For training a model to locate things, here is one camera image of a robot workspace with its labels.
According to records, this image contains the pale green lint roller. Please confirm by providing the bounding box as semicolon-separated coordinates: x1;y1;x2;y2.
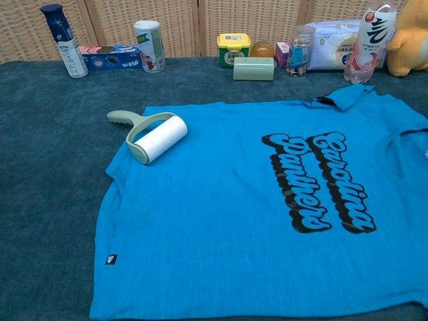
106;110;188;165

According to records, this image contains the blue printed T-shirt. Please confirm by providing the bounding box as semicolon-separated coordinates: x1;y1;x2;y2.
89;83;428;321

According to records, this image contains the pale green roller cover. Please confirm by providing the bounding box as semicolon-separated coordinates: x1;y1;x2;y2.
232;56;276;82

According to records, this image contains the yellow lid green tub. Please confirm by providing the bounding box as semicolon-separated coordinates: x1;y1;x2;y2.
217;32;252;69

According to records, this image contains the orange round jelly cup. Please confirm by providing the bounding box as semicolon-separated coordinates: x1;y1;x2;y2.
249;40;276;60

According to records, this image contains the pink purple small carton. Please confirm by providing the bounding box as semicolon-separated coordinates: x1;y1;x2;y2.
274;41;292;69

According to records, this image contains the green white snack canister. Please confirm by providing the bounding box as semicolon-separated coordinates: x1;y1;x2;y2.
134;19;167;74

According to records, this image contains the clear jar with sticks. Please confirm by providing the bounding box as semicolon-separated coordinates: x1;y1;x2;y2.
285;25;316;78

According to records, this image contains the blue cookie box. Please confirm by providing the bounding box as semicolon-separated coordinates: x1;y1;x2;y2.
78;45;144;71

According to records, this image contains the wicker folding screen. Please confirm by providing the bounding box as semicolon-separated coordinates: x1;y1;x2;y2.
0;0;428;64

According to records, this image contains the dark teal table cloth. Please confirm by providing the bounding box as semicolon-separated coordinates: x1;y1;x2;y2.
0;56;428;321

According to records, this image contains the white tissue pack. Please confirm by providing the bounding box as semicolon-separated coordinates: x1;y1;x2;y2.
304;19;395;71

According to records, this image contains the navy white spray bottle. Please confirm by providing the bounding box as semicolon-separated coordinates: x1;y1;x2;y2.
39;3;89;79

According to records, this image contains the clear drink bottle white label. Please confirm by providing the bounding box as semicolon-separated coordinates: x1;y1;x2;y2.
343;1;398;84

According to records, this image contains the yellow plush toy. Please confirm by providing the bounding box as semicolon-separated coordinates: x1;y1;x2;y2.
387;0;428;78

